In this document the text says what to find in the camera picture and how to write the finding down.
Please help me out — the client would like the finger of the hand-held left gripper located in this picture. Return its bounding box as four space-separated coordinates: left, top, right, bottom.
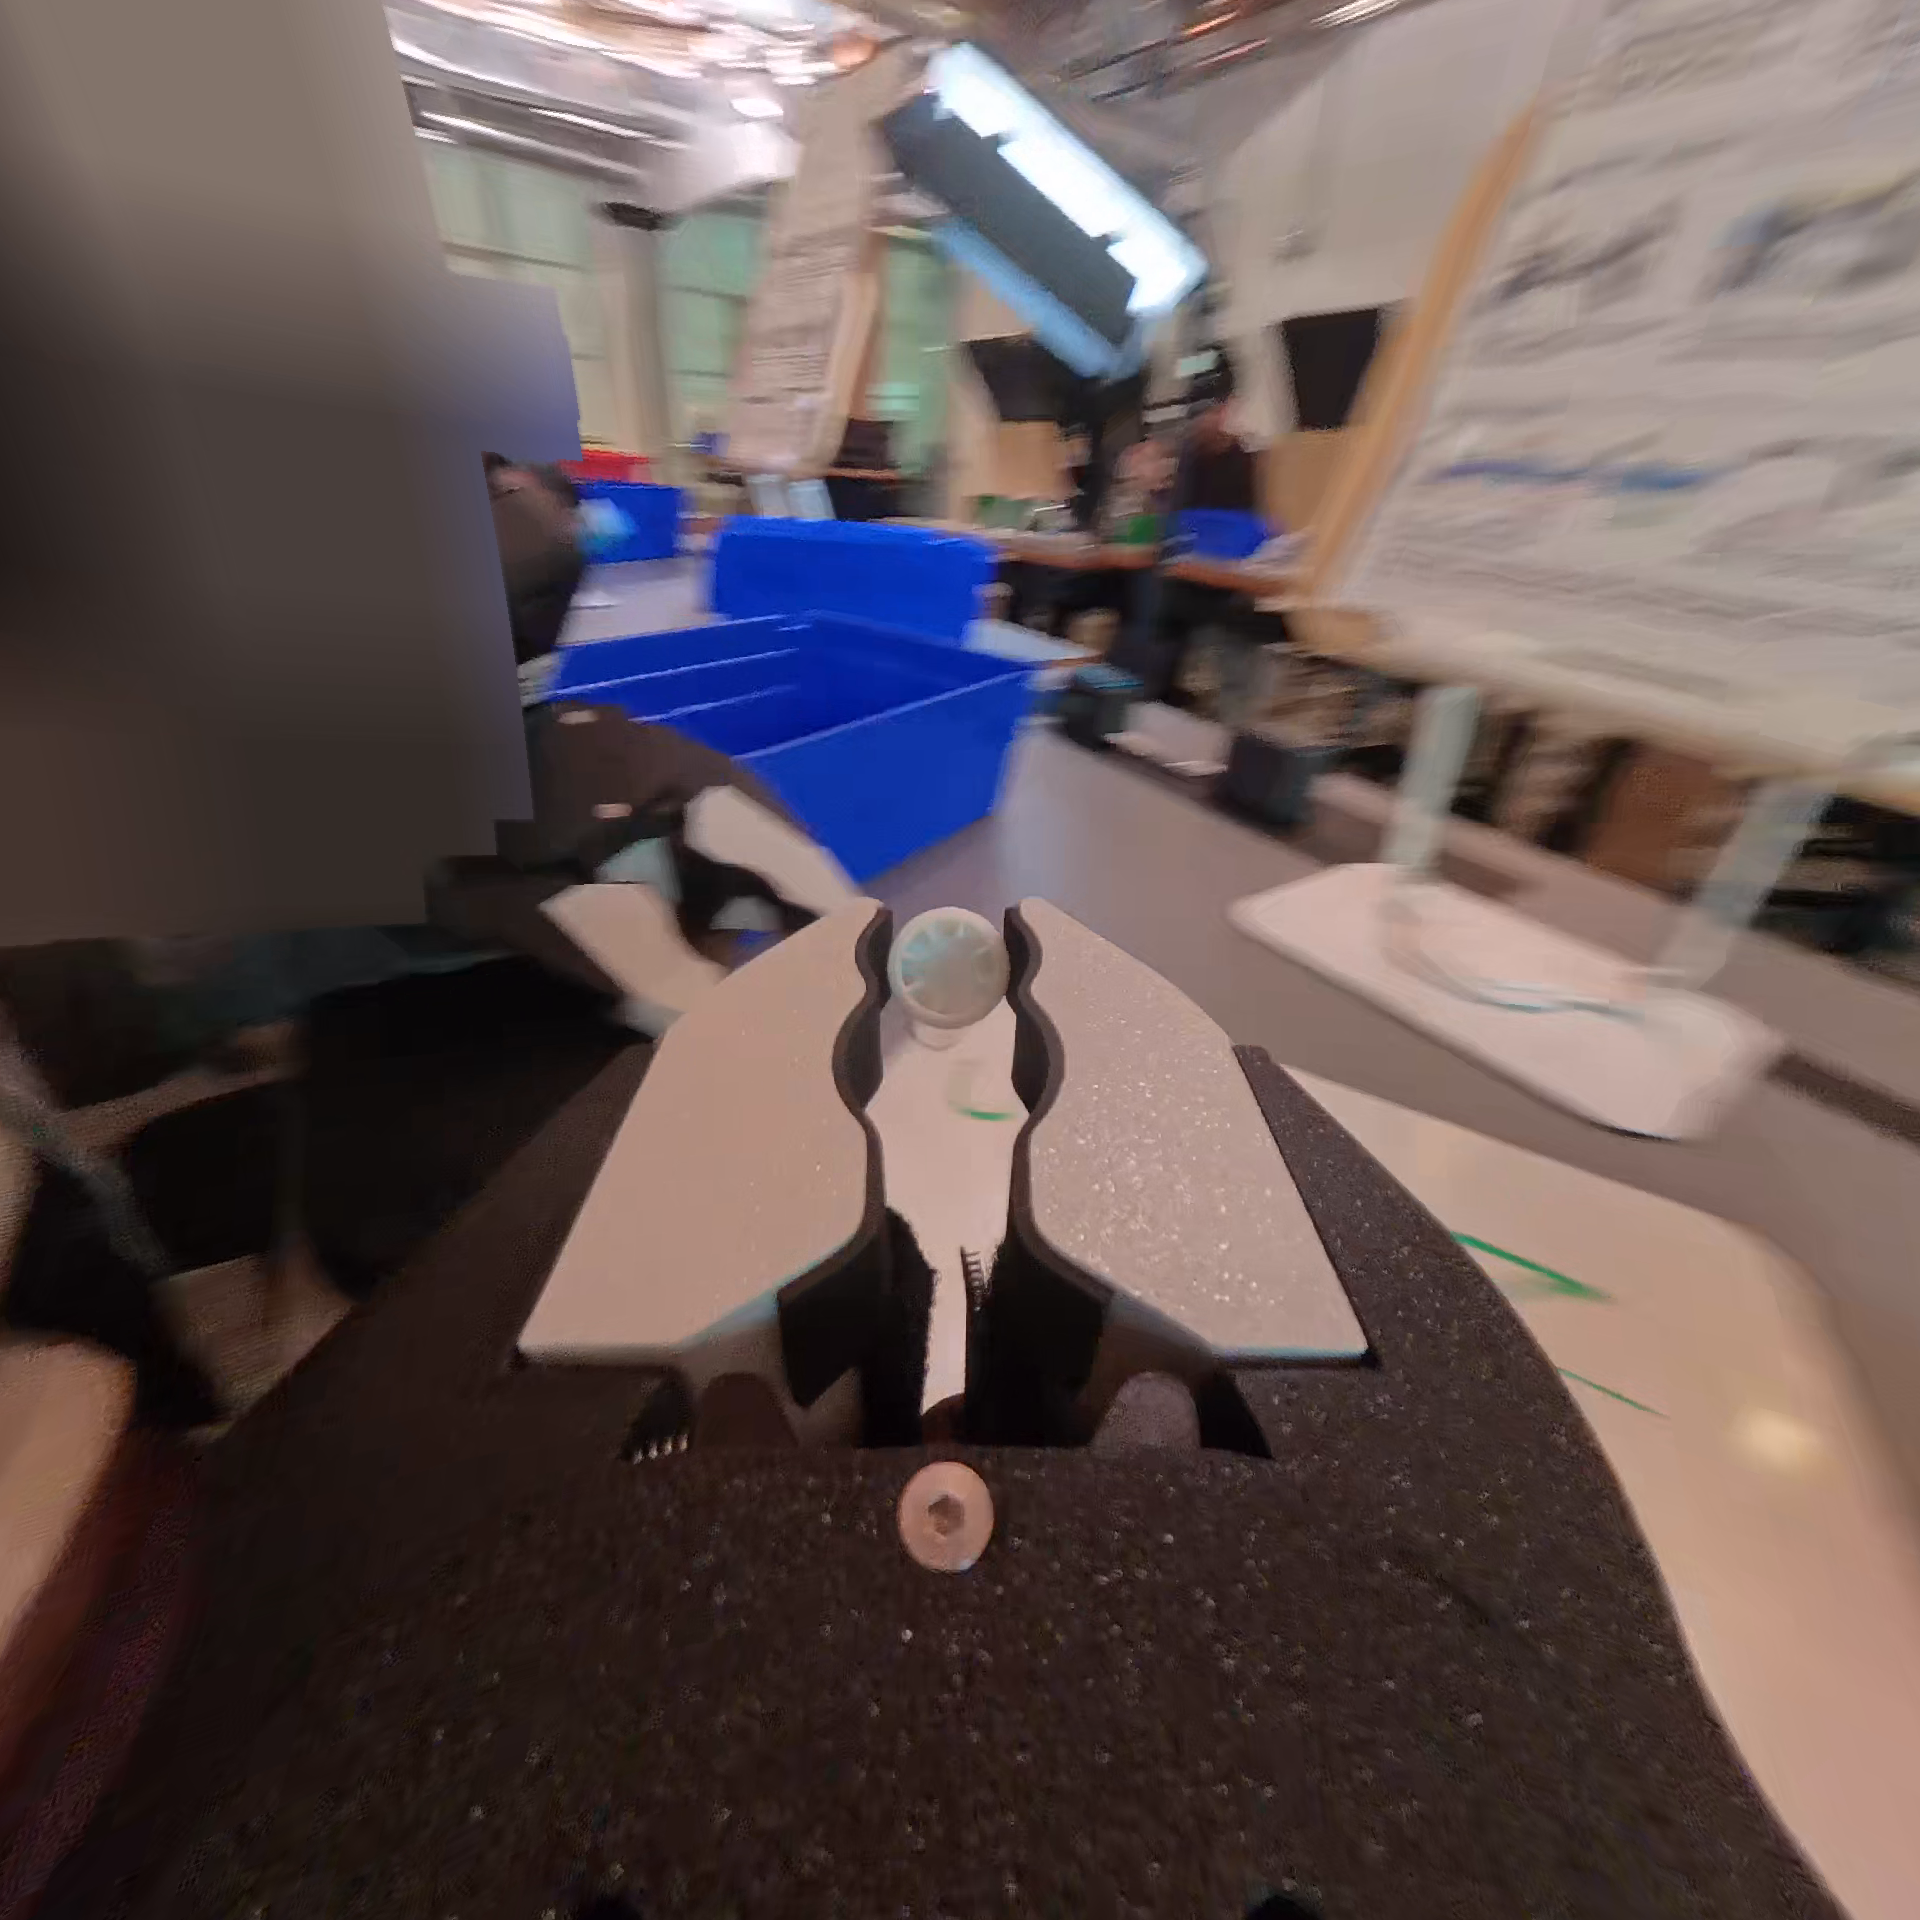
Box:
682 788 867 930
539 879 737 1021

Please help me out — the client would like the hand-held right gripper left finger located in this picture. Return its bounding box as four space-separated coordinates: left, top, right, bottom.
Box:
522 900 950 1419

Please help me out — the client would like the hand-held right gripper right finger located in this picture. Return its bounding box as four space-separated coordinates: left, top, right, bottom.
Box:
976 894 1366 1412

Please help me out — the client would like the green whiteboard marker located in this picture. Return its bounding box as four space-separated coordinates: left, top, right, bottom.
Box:
882 907 1014 1039

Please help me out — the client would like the white whiteboard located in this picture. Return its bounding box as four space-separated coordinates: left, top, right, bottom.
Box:
856 1021 1863 1920

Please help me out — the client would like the person's left forearm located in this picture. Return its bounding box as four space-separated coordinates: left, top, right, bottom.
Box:
0 914 574 1051

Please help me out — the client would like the white hanging sign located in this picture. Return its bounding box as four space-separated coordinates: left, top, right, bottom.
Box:
724 122 887 475

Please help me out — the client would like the black studio light panel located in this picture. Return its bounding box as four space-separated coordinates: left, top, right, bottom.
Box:
880 47 1209 376

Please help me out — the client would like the white table sign stand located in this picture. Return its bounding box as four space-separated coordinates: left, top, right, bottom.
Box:
1230 0 1920 1143

